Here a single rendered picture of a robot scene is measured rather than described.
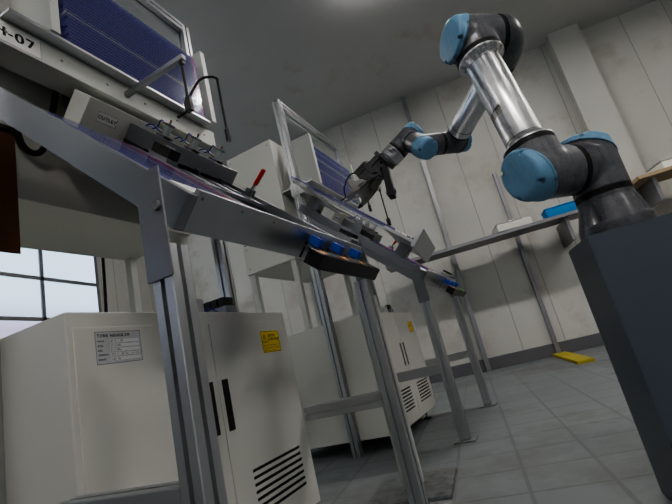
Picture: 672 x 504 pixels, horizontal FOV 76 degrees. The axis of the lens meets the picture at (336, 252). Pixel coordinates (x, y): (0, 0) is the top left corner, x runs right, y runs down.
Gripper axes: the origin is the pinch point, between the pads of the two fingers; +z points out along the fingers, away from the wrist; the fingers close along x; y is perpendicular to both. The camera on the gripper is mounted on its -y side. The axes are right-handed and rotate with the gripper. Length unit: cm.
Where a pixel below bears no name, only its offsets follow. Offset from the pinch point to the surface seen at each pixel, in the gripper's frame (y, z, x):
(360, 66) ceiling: 200, -108, -241
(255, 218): -19, 15, 74
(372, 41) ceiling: 190, -126, -213
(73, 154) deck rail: 11, 29, 88
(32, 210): 40, 60, 64
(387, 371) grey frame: -51, 28, 22
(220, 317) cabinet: -14, 45, 47
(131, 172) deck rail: -4, 22, 90
